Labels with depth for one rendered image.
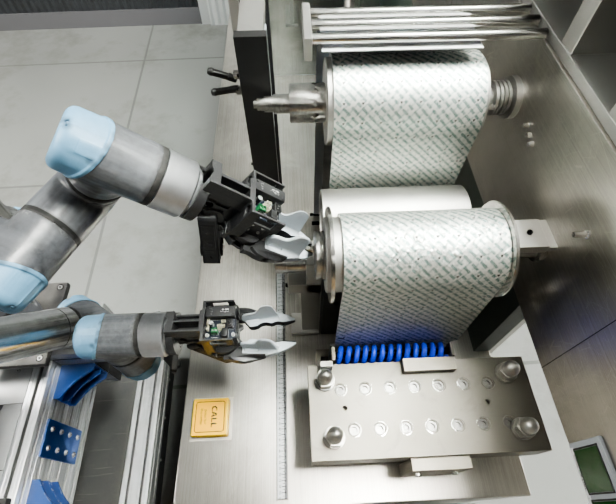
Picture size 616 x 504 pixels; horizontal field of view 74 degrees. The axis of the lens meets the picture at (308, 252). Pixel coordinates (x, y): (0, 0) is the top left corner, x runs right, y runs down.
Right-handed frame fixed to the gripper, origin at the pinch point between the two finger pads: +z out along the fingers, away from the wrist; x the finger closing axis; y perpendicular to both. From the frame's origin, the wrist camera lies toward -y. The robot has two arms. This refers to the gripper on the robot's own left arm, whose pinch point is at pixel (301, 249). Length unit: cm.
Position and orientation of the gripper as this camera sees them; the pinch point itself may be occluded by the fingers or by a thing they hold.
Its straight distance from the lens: 64.6
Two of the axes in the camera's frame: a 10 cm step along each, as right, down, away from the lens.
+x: -0.4, -8.4, 5.4
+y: 6.4, -4.4, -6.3
